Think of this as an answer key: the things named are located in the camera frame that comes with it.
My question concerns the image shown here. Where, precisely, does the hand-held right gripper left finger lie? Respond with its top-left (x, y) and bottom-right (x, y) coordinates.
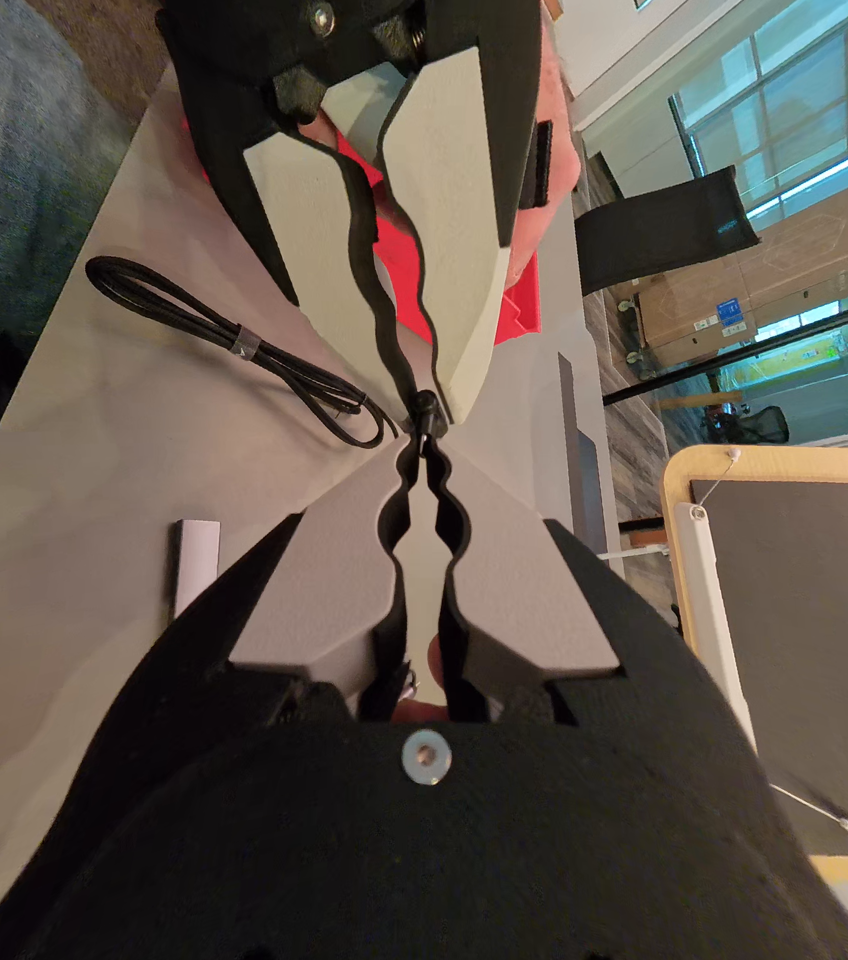
top-left (227, 442), bottom-right (422, 714)

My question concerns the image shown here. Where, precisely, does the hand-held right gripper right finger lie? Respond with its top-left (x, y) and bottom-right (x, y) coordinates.
top-left (426, 441), bottom-right (623, 712)

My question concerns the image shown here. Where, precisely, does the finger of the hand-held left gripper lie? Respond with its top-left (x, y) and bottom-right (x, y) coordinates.
top-left (242, 126), bottom-right (428, 432)
top-left (325, 46), bottom-right (516, 429)

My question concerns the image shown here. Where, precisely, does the grey lettered USB hub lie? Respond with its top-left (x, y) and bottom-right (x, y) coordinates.
top-left (171, 519), bottom-right (222, 622)

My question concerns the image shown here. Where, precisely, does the red plastic bin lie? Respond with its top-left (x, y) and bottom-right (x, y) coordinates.
top-left (199, 105), bottom-right (545, 348)

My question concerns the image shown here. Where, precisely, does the thin black USB cable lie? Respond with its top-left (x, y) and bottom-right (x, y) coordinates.
top-left (85, 255), bottom-right (447, 459)

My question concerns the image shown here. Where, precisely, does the person's left hand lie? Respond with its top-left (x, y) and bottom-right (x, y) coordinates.
top-left (506, 30), bottom-right (584, 282)

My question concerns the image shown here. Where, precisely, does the black cloth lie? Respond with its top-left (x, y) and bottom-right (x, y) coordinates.
top-left (576, 166), bottom-right (761, 297)

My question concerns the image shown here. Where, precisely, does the wooden framed dark board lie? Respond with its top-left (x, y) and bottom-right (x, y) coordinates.
top-left (662, 444), bottom-right (848, 886)

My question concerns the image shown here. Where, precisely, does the black office chair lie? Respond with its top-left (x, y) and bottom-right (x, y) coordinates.
top-left (701, 405), bottom-right (791, 445)

